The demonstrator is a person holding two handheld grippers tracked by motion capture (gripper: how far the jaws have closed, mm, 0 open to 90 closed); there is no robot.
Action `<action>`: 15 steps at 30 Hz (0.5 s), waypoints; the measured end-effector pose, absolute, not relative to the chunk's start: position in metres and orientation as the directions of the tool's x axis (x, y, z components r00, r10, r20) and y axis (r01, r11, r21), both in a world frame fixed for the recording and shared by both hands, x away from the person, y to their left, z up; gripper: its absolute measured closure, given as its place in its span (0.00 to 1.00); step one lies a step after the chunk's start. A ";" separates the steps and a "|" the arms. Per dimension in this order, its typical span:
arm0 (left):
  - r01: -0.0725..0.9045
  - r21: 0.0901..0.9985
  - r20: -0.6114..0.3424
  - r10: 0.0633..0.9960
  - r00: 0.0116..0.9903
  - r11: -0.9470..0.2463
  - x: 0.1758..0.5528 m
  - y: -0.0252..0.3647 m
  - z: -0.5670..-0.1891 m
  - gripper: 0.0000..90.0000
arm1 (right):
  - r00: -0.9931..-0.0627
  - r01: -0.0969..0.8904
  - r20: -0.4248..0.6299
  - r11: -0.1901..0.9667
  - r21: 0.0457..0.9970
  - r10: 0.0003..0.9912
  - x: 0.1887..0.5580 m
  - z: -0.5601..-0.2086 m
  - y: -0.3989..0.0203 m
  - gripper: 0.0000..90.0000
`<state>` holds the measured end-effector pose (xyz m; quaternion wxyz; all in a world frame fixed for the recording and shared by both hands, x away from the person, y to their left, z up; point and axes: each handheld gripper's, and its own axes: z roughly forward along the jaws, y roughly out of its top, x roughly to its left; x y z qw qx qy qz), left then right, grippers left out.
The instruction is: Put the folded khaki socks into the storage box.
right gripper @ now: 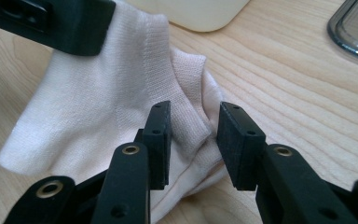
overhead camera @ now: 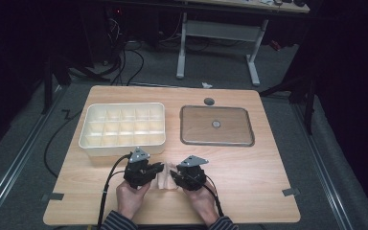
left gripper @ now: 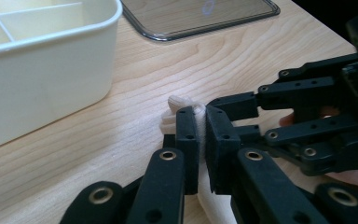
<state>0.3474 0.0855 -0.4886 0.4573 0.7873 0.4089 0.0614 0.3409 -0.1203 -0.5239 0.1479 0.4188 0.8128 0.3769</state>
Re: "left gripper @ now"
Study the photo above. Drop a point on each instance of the cream divided storage box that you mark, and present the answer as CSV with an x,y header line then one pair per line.
x,y
43,81

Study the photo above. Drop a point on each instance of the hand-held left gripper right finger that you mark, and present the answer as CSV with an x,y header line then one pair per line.
x,y
222,155

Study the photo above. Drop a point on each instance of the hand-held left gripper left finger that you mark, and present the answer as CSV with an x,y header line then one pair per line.
x,y
188,149

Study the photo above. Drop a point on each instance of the pale pink sock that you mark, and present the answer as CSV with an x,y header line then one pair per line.
x,y
214,208

